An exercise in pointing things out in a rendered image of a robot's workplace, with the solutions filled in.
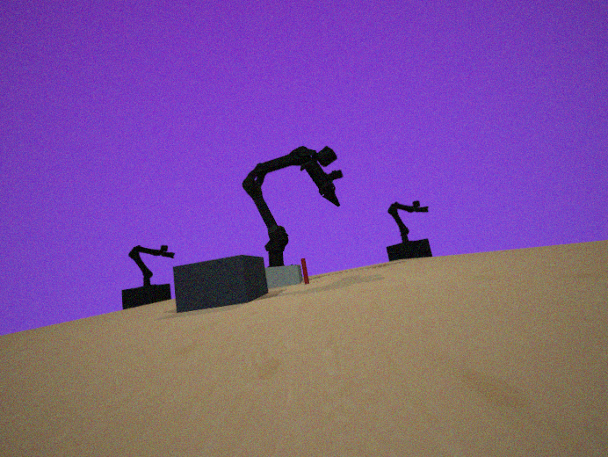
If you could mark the dark red peg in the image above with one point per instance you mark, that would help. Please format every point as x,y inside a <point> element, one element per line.
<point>305,271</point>

